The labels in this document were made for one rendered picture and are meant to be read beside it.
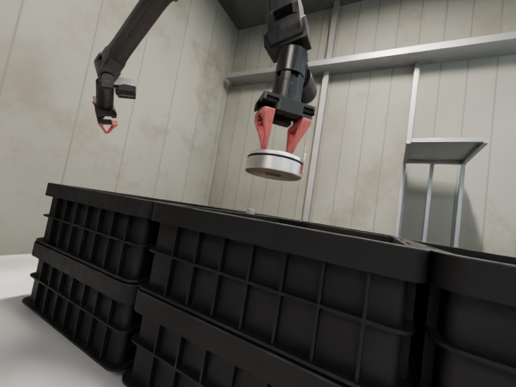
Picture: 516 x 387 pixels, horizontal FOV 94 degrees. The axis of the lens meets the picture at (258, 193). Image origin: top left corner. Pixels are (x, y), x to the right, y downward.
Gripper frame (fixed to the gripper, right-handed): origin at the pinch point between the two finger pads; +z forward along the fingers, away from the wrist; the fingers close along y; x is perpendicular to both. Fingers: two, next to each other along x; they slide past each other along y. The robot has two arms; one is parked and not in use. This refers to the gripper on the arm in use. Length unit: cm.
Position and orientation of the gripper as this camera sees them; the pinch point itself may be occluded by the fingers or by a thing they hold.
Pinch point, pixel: (276, 153)
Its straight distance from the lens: 45.1
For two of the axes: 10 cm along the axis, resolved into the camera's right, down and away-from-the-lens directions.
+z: -1.7, 9.8, -0.9
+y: -9.4, -1.9, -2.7
